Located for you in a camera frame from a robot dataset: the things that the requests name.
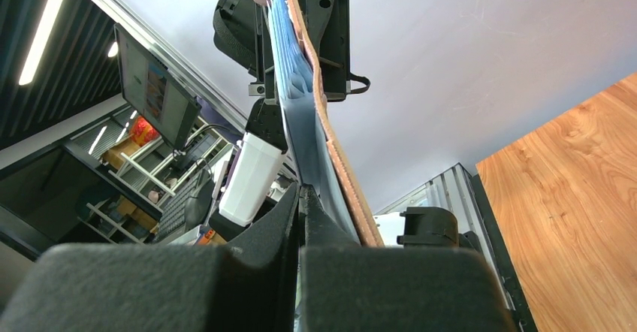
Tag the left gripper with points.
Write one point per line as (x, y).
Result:
(328, 25)

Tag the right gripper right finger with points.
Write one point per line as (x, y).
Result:
(432, 282)

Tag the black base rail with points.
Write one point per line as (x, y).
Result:
(518, 305)

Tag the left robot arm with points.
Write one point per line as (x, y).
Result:
(264, 142)

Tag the beige leather card holder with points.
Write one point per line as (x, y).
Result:
(320, 160)

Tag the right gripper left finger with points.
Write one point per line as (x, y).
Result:
(247, 284)

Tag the computer monitor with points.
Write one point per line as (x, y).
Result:
(153, 92)

